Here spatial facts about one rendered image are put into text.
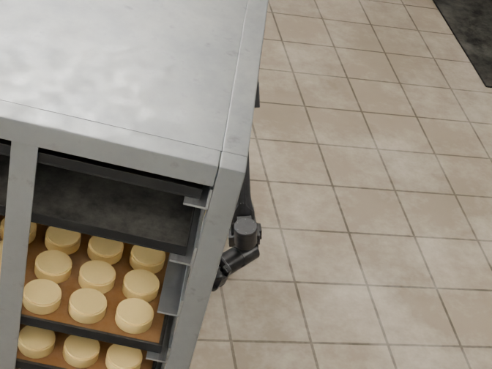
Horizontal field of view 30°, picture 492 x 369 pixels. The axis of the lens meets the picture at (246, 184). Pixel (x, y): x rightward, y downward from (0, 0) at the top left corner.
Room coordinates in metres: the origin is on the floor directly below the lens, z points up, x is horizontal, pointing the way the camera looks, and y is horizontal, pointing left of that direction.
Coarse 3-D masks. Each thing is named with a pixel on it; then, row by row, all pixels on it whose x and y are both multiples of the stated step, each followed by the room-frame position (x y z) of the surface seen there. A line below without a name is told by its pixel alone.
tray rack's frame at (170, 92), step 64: (0, 0) 0.99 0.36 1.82; (64, 0) 1.03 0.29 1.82; (128, 0) 1.08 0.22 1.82; (192, 0) 1.13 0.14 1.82; (256, 0) 1.18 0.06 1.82; (0, 64) 0.85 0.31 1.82; (64, 64) 0.89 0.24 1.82; (128, 64) 0.93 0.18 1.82; (192, 64) 0.97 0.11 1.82; (256, 64) 1.01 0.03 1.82; (0, 128) 0.76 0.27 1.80; (64, 128) 0.77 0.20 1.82; (128, 128) 0.81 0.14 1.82; (192, 128) 0.84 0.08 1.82; (0, 320) 0.77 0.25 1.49; (192, 320) 0.79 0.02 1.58
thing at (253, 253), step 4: (256, 244) 1.73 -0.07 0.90; (236, 248) 1.71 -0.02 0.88; (252, 248) 1.72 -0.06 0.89; (256, 248) 1.72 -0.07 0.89; (240, 252) 1.70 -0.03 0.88; (244, 252) 1.70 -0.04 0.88; (248, 252) 1.71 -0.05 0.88; (252, 252) 1.71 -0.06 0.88; (256, 252) 1.72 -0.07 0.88; (244, 256) 1.69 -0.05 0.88; (248, 256) 1.70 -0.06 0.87; (252, 256) 1.71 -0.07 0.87; (256, 256) 1.72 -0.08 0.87; (248, 260) 1.70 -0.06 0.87; (252, 260) 1.71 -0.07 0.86; (244, 264) 1.69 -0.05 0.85
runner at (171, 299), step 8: (168, 264) 0.87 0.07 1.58; (176, 264) 0.87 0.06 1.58; (168, 272) 0.85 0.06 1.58; (176, 272) 0.86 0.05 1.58; (184, 272) 0.86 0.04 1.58; (168, 280) 0.84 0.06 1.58; (176, 280) 0.84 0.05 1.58; (184, 280) 0.82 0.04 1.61; (168, 288) 0.83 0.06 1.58; (176, 288) 0.83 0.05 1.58; (184, 288) 0.81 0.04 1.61; (160, 296) 0.81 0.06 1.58; (168, 296) 0.81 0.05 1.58; (176, 296) 0.82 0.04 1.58; (160, 304) 0.80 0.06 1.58; (168, 304) 0.80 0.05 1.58; (176, 304) 0.80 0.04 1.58; (160, 312) 0.78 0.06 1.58; (168, 312) 0.79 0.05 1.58; (176, 312) 0.79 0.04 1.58
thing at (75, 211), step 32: (0, 160) 0.87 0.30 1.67; (0, 192) 0.81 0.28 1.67; (64, 192) 0.84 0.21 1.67; (96, 192) 0.86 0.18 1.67; (128, 192) 0.88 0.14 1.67; (160, 192) 0.89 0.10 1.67; (64, 224) 0.78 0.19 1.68; (96, 224) 0.80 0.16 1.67; (128, 224) 0.82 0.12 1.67; (160, 224) 0.84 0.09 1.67
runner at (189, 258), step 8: (200, 216) 0.85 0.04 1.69; (192, 224) 0.85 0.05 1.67; (200, 224) 0.83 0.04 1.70; (192, 232) 0.84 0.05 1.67; (192, 240) 0.83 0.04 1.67; (192, 248) 0.81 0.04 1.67; (176, 256) 0.79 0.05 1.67; (184, 256) 0.80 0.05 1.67; (192, 256) 0.79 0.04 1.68; (184, 264) 0.78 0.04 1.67; (192, 264) 0.79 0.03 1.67
